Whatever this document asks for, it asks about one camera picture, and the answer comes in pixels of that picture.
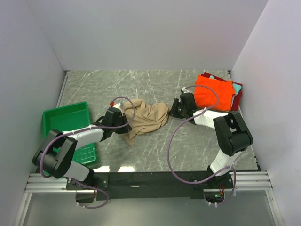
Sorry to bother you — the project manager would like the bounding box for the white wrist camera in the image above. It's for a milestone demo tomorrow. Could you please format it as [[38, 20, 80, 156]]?
[[181, 87, 190, 94], [110, 101, 124, 111]]

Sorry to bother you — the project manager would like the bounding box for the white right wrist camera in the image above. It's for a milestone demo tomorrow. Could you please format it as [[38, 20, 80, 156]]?
[[181, 87, 190, 94]]

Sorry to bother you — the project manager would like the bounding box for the aluminium frame rail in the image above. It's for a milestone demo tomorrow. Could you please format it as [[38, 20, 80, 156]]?
[[14, 171, 284, 226]]

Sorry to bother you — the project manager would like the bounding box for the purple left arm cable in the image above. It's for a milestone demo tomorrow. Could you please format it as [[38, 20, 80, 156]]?
[[39, 96, 136, 210]]

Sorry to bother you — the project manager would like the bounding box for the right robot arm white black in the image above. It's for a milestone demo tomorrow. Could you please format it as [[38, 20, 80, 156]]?
[[169, 92, 253, 188]]

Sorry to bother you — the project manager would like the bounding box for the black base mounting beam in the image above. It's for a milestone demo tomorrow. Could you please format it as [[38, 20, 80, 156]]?
[[65, 171, 236, 203]]

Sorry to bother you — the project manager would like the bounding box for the green plastic tray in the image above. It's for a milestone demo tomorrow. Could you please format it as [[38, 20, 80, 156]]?
[[42, 101, 96, 165]]

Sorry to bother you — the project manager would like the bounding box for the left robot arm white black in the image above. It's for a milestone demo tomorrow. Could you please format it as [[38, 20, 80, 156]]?
[[32, 103, 131, 189]]

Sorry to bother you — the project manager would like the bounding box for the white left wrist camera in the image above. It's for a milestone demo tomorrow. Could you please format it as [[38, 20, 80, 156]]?
[[110, 101, 124, 111]]

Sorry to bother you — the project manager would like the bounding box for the beige t shirt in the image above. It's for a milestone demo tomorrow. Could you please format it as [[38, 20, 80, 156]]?
[[123, 99, 169, 145]]

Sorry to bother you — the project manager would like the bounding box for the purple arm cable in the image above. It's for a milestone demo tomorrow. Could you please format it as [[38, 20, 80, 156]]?
[[39, 96, 136, 210], [166, 85, 237, 208]]

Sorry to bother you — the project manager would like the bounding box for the dark red folded t shirt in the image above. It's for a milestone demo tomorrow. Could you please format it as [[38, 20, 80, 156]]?
[[201, 72, 243, 111]]

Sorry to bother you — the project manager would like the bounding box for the orange folded t shirt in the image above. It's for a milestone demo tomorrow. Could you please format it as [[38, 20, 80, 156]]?
[[194, 75, 236, 112]]

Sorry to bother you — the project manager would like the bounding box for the teal folded t shirt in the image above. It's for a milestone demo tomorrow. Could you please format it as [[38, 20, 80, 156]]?
[[209, 75, 242, 95]]

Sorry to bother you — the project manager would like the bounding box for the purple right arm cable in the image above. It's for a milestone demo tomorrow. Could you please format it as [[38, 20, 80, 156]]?
[[166, 85, 237, 208]]

